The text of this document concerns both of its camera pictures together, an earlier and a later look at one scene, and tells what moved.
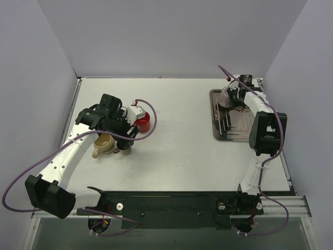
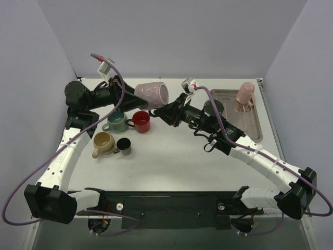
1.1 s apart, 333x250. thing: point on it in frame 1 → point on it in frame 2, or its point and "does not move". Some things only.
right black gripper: (233, 95) → (178, 109)
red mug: (143, 123) does not move
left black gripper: (125, 142) → (118, 93)
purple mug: (223, 97) → (156, 94)
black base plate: (179, 210) does not move
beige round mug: (104, 144) does not move
